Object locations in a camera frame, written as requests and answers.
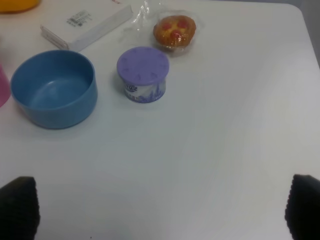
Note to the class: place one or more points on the wrapped fruit tart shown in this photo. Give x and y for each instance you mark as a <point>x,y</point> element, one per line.
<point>156,25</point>

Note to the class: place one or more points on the white cardboard box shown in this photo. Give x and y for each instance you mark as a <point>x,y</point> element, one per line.
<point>76,24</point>

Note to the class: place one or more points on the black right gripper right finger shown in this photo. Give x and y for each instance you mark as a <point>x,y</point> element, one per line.
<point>302,213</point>

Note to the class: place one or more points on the purple lid air freshener can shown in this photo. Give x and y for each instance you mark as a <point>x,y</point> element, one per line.
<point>143,71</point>

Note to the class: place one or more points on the blue bowl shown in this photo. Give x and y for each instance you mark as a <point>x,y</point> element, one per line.
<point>55,89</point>

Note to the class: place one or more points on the yellow mango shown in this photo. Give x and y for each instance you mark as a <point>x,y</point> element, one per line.
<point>17,6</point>

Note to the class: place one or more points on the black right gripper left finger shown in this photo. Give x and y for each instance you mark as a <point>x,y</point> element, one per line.
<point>19,209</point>

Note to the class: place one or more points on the pink saucepan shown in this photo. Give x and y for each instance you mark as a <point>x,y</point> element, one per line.
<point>5,91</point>

